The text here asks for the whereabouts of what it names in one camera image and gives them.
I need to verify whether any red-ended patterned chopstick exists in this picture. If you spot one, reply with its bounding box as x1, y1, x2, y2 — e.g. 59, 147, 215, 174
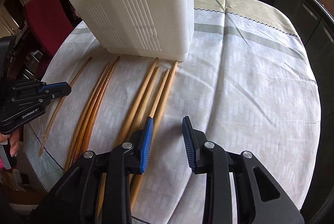
68, 63, 113, 166

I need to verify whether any thin speckled wooden chopstick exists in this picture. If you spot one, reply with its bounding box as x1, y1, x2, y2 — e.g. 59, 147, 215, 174
38, 57, 92, 157

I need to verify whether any brown wooden chopstick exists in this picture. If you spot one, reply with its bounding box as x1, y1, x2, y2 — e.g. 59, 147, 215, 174
64, 62, 110, 171

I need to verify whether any person left hand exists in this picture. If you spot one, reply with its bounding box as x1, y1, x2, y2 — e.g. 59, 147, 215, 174
0, 130, 20, 170

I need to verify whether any red-ended orange chopstick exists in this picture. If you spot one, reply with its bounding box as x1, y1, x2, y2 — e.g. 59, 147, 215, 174
75, 56, 120, 157

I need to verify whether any red chair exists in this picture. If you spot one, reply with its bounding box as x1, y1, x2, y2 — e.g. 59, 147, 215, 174
24, 0, 74, 57

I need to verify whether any light bamboo chopstick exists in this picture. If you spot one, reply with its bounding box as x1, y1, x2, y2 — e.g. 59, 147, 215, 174
128, 68, 171, 185
127, 66, 160, 140
130, 61, 178, 210
97, 57, 158, 217

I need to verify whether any white grey patterned tablecloth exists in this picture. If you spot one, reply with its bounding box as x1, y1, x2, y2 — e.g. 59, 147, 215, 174
24, 0, 321, 223

